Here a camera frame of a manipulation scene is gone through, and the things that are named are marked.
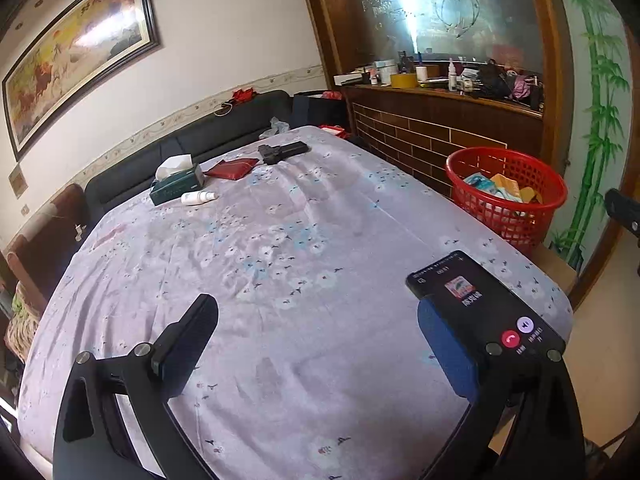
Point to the white dropper bottle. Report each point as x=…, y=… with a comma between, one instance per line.
x=452, y=78

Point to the patterned fabric bundle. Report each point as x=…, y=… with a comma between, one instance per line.
x=20, y=320

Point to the flat white box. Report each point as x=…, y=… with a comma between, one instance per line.
x=347, y=79

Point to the black toy gun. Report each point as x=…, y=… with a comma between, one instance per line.
x=285, y=150

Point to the brown armchair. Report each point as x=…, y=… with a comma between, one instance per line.
x=45, y=240

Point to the pink cloth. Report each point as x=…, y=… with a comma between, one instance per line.
x=522, y=86

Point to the teal packet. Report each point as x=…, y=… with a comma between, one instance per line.
x=477, y=181

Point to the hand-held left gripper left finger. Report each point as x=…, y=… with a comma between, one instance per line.
x=185, y=340

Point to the black handbag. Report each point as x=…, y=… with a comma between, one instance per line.
x=492, y=80

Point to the clear crumpled plastic bag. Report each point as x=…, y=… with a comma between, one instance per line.
x=274, y=127

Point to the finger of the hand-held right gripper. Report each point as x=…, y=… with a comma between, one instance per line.
x=622, y=207

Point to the etched mirror panel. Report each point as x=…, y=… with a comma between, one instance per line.
x=450, y=10

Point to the beige wall plaque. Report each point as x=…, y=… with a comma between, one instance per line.
x=17, y=182

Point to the framed painting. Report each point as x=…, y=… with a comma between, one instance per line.
x=75, y=50

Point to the red plastic basket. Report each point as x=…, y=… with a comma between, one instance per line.
x=500, y=230

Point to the yellow tape roll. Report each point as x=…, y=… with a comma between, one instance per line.
x=404, y=80

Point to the white spray bottle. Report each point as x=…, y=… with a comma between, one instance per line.
x=197, y=198

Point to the black paper bag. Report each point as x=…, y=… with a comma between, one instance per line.
x=315, y=110

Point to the red ribbon decoration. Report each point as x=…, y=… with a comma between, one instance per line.
x=243, y=94

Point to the bamboo wall decal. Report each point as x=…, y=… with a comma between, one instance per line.
x=595, y=85

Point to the green tissue box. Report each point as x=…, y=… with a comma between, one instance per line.
x=175, y=187

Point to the wooden stool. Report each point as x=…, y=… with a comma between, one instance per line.
x=555, y=265

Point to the red framed white box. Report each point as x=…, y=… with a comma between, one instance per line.
x=335, y=131

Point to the black leather sofa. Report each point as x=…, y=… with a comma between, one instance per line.
x=215, y=130

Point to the red wallet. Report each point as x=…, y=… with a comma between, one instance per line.
x=232, y=169

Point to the white paper roll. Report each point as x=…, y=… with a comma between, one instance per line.
x=421, y=73

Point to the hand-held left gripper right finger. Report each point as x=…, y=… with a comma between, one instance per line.
x=445, y=355

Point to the black smartphone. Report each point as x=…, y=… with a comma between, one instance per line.
x=475, y=300

